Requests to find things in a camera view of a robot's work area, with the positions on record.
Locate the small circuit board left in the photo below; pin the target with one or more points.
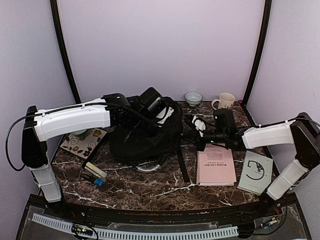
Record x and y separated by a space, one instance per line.
81 231

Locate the black frame post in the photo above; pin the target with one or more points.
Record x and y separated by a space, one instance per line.
63 50
258 52

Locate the floral square coaster mat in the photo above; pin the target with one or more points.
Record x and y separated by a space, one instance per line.
83 145

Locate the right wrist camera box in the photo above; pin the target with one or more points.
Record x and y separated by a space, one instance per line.
224 118

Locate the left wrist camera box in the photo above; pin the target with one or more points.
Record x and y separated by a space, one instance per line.
152 100

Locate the pink book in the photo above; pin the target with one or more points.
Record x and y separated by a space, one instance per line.
215 167

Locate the cream mug with print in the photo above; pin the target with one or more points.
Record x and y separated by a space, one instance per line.
225 101

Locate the right black frame post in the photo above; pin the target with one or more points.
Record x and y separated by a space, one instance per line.
258 52

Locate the small circuit board right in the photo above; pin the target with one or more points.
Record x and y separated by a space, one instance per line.
269 222

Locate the left black frame post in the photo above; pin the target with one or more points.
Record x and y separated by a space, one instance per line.
63 50

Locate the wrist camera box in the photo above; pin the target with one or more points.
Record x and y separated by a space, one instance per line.
224 118
152 100

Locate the grey white booklet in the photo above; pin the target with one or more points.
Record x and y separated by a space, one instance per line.
256 173

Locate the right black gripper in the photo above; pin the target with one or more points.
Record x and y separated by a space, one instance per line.
193 137

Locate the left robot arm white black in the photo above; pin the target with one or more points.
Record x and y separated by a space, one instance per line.
41 125

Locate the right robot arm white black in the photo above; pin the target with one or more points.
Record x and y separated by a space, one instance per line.
300 135

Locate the black blue marker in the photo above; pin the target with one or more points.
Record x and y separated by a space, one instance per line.
93 180

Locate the cream eraser in case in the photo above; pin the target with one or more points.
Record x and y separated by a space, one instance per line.
95 170

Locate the black student backpack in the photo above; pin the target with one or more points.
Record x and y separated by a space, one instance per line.
147 154

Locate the small white blue bowl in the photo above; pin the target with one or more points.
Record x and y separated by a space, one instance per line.
193 98

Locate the celadon green bowl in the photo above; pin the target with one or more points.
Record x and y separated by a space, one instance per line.
79 132

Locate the small circuit board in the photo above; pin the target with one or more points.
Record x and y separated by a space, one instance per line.
269 222
81 231

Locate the black front rail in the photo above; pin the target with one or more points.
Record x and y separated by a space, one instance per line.
96 216

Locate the white slotted cable duct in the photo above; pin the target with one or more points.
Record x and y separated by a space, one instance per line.
119 231

